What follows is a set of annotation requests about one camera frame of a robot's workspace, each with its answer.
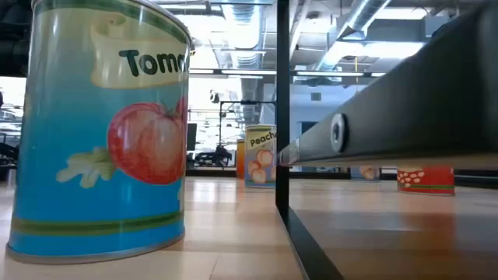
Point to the red white beans can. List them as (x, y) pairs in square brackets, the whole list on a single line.
[(428, 183)]

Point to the blue peaches can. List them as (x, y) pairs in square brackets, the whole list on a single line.
[(365, 173), (258, 163)]

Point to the black background machine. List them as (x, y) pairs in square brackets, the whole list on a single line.
[(218, 155)]

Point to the black monitor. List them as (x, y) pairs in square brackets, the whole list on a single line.
[(191, 137)]

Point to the silver shelf bolt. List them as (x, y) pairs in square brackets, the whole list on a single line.
[(337, 133)]

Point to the orange red corn can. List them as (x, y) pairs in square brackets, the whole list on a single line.
[(240, 159)]

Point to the black frame wooden shelf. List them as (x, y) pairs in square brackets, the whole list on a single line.
[(408, 97)]

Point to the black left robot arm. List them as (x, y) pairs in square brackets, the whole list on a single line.
[(11, 46)]

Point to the blue tomato can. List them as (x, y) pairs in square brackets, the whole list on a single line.
[(78, 155)]

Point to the black hanging camera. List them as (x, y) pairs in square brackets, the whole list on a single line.
[(214, 96)]

